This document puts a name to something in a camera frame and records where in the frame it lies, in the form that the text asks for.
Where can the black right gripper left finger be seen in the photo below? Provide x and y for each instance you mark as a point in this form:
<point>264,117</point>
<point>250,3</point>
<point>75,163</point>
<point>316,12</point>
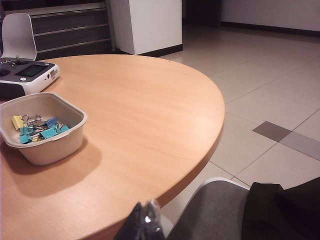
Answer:
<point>135,225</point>

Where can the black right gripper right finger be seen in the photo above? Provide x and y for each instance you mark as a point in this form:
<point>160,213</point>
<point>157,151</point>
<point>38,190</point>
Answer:
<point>153,220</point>

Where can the beige pulp rectangular tray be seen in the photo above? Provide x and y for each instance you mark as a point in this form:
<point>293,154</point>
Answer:
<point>55,150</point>

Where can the teal binder clip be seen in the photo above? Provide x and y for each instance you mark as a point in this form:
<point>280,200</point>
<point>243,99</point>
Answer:
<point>48,133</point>
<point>25,135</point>
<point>64,128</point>

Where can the blue binder clip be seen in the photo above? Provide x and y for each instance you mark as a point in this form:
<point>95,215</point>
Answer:
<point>52,121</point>

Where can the yellow binder clip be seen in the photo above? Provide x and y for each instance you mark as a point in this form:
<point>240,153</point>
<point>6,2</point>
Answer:
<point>17,122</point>

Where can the grey seat white chair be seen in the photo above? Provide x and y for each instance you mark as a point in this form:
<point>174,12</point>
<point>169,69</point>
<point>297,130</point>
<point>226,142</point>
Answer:
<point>212,212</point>

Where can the black jacket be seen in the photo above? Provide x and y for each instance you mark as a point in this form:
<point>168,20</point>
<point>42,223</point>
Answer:
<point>287,212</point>

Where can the white and black remote controller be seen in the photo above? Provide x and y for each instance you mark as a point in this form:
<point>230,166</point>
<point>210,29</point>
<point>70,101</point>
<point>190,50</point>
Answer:
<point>37,81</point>

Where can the white square pillar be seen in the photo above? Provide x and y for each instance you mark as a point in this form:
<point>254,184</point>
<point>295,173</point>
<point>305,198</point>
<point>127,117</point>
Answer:
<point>150,25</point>

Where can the metal railing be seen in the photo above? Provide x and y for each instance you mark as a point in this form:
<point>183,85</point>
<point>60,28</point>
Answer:
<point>70,32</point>

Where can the white chair with wooden legs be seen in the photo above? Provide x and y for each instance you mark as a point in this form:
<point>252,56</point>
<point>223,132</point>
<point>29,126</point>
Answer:
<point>17,35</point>

